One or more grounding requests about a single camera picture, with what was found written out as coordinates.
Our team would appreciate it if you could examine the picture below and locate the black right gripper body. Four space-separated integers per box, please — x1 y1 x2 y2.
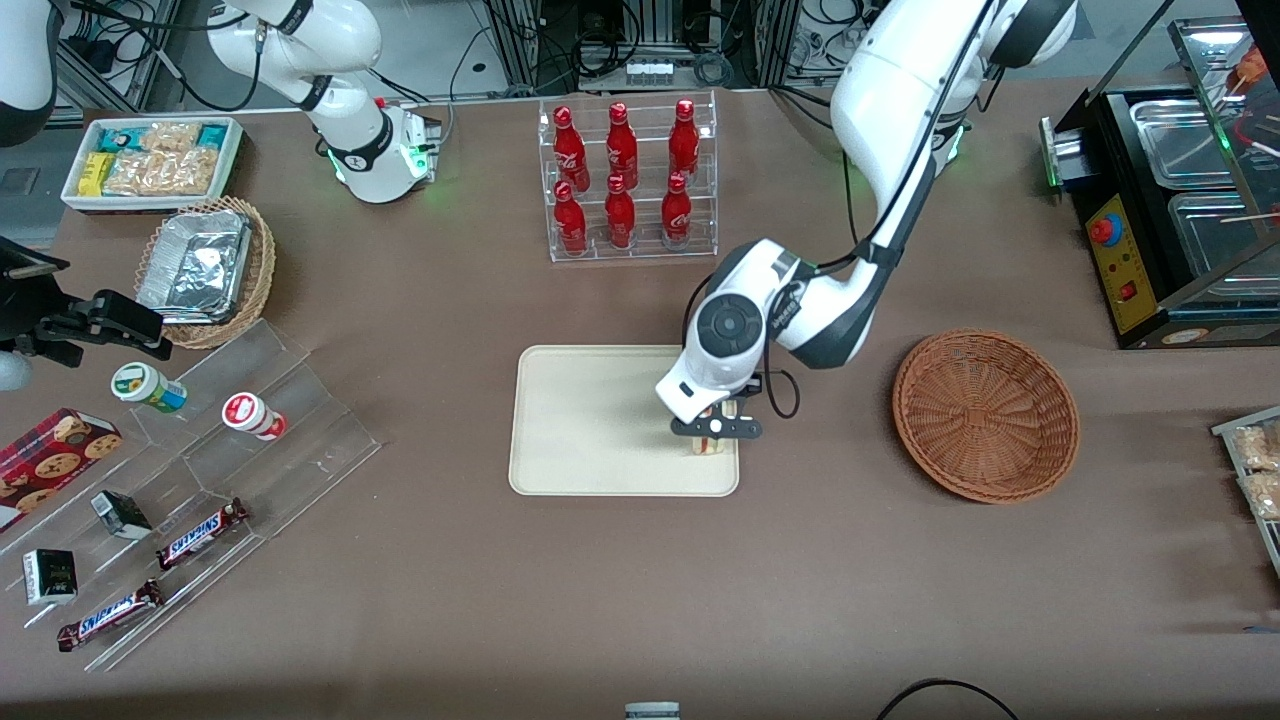
0 236 73 357

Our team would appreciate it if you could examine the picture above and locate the triangular sandwich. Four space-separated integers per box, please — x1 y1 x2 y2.
688 400 741 457

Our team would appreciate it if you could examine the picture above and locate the beige rectangular tray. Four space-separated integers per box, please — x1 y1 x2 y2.
508 345 741 498

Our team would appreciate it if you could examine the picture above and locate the oval wicker basket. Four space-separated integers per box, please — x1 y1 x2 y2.
134 196 277 350

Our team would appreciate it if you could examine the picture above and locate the round brown wicker basket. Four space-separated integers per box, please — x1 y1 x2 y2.
892 330 1082 504

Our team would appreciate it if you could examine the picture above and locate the metal tray with snack packs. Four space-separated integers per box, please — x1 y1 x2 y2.
1211 405 1280 581

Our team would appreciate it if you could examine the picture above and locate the green lid yoghurt cup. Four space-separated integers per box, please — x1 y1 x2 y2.
110 362 189 415

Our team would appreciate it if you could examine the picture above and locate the stack of foil trays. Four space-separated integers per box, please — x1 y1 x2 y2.
136 209 252 324

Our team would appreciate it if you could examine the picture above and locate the red plaid cookie box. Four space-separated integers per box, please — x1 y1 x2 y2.
0 407 124 533

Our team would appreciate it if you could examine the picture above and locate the clear acrylic bottle rack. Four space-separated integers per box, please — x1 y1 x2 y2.
538 90 719 264

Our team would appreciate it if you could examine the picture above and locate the clear rice cracker packet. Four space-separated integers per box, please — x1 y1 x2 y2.
104 148 222 197
140 121 202 157

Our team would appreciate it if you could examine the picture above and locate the red lid yoghurt cup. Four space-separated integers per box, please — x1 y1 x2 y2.
221 392 289 443

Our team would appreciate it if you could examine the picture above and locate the small black box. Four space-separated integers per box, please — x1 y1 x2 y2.
90 490 154 542
22 548 79 607

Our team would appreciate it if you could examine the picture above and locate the red cola bottle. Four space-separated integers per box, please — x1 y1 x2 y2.
603 175 638 250
661 172 694 247
668 98 702 182
552 181 589 257
552 106 590 192
605 101 640 190

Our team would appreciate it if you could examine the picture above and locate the white snack bin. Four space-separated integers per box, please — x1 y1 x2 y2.
61 116 245 214

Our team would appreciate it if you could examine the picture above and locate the clear acrylic stepped display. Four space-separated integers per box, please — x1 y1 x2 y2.
0 319 383 673

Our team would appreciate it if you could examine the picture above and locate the Snickers bar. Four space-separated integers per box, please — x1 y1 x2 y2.
56 579 165 653
155 498 250 572

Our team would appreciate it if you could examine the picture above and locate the black food warmer, yellow panel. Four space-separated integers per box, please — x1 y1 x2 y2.
1040 15 1280 351

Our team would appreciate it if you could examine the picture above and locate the steel food pan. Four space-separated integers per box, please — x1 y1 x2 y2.
1167 190 1280 303
1129 97 1238 192

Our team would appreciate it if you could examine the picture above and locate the clear snack packet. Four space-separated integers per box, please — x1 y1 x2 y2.
1240 470 1280 522
1231 424 1280 472

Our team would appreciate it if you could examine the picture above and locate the black cable on table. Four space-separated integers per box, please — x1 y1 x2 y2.
877 677 1022 720

